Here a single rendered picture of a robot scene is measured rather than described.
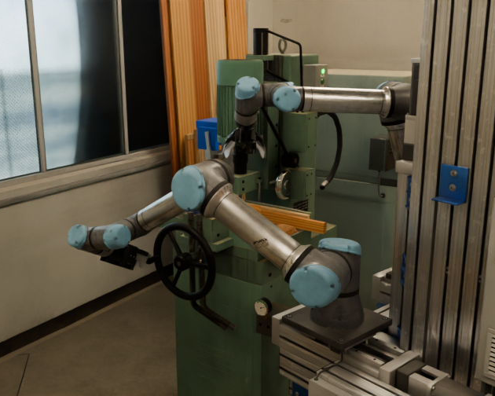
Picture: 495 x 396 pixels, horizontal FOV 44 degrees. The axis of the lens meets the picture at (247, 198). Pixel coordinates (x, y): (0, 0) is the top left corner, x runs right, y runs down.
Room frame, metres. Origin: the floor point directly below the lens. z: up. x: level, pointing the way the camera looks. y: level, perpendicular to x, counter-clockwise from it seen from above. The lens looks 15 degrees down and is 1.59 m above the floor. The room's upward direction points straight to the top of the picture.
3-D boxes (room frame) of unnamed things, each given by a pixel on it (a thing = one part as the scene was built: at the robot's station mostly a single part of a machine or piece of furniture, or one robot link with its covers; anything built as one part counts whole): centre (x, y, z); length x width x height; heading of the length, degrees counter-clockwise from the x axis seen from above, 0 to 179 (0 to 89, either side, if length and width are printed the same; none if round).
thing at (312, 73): (2.50, -0.27, 1.40); 0.10 x 0.06 x 0.16; 144
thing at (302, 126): (2.40, -0.22, 1.23); 0.09 x 0.08 x 0.15; 144
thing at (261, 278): (2.42, -0.04, 0.76); 0.57 x 0.45 x 0.09; 144
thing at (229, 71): (2.32, 0.03, 1.35); 0.18 x 0.18 x 0.31
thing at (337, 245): (1.58, -0.25, 0.98); 0.13 x 0.12 x 0.14; 152
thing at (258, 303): (2.00, -0.06, 0.65); 0.06 x 0.04 x 0.08; 54
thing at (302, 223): (2.28, -0.03, 0.92); 0.62 x 0.02 x 0.04; 54
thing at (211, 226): (2.16, 0.14, 0.92); 0.15 x 0.13 x 0.09; 54
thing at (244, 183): (2.34, 0.01, 1.03); 0.14 x 0.07 x 0.09; 144
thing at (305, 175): (2.38, -0.21, 1.02); 0.09 x 0.07 x 0.12; 54
